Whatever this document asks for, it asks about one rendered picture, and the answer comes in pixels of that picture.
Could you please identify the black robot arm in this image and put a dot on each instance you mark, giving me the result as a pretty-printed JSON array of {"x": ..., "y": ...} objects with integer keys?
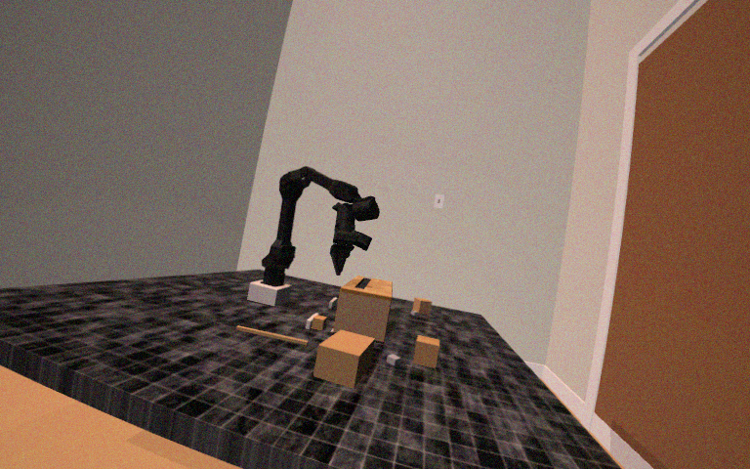
[{"x": 291, "y": 186}]

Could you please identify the long thin wooden stick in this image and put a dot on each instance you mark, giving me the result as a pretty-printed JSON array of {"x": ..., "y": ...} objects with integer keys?
[{"x": 269, "y": 334}]

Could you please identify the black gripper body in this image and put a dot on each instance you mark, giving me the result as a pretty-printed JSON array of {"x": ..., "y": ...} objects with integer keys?
[{"x": 343, "y": 233}]

